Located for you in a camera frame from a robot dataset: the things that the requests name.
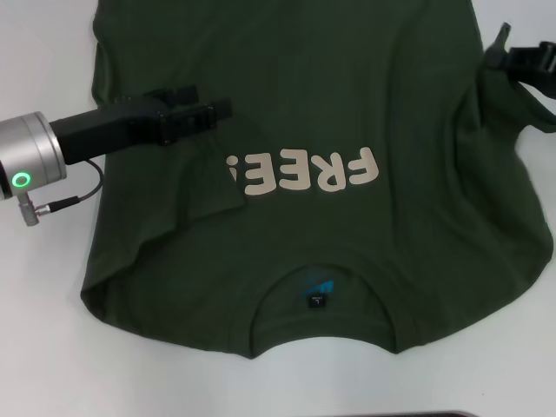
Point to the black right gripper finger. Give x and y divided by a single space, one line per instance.
536 75
527 56

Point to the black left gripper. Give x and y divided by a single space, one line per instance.
100 128

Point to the dark green FREE! t-shirt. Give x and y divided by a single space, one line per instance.
304 65

